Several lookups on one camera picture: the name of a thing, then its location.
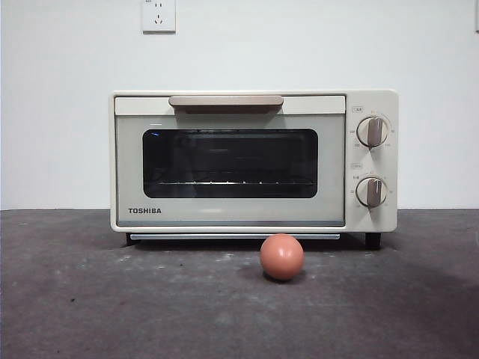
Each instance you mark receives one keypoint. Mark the cream glass oven door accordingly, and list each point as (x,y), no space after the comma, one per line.
(232,209)

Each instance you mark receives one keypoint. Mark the brown egg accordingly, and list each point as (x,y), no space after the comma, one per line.
(282,257)

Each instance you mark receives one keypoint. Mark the silver crumb tray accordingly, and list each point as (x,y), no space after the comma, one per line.
(209,236)

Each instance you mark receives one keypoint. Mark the small cream timer knob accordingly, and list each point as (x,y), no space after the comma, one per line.
(371,192)

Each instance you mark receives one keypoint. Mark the large cream temperature knob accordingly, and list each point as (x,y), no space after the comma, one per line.
(372,132)

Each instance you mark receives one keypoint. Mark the cream Toshiba toaster oven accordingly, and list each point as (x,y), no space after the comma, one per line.
(370,101)

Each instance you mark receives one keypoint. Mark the white wall socket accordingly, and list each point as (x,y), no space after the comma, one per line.
(159,16)

